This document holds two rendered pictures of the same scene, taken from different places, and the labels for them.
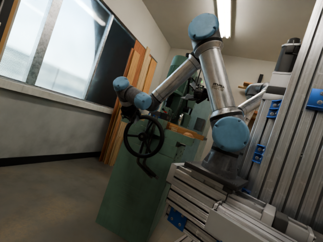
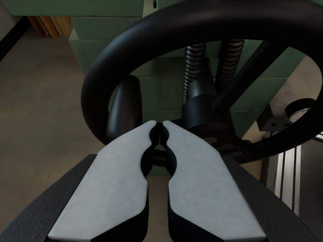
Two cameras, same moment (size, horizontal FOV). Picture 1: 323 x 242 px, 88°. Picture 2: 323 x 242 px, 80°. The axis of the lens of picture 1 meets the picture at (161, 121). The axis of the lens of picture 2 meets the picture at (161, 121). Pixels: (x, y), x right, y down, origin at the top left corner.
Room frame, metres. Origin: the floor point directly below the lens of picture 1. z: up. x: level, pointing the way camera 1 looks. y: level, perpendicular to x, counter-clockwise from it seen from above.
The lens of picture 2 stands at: (1.01, 0.17, 1.01)
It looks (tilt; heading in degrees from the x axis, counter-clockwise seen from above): 58 degrees down; 344
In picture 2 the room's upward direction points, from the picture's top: 1 degrees clockwise
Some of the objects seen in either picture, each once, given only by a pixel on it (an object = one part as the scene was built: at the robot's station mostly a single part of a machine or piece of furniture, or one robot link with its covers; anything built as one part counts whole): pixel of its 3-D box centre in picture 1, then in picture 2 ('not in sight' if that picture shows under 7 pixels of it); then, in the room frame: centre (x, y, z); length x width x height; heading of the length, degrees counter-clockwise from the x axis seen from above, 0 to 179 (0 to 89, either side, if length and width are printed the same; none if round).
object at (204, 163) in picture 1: (221, 160); not in sight; (0.74, -0.31, 0.87); 0.15 x 0.15 x 0.10
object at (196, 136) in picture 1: (167, 126); not in sight; (1.43, -0.07, 0.92); 0.62 x 0.02 x 0.04; 74
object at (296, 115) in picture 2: not in sight; (299, 112); (1.17, -0.20, 0.65); 0.06 x 0.04 x 0.08; 74
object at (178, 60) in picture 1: (177, 77); not in sight; (1.45, -0.01, 1.35); 0.18 x 0.18 x 0.31
